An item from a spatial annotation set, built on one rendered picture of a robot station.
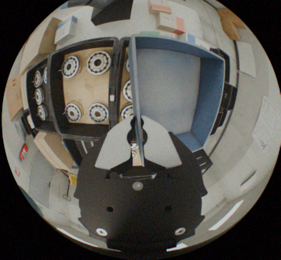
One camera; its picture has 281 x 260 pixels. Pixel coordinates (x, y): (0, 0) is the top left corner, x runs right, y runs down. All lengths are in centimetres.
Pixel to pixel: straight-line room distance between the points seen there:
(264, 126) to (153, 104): 292
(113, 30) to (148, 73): 46
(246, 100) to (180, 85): 289
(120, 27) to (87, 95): 42
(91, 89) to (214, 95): 43
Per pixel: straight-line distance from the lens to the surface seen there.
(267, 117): 293
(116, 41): 31
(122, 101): 42
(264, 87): 296
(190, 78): 20
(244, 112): 306
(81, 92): 46
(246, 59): 306
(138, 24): 60
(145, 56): 16
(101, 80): 41
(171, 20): 60
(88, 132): 45
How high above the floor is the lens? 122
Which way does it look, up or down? 57 degrees down
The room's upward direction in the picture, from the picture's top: 162 degrees clockwise
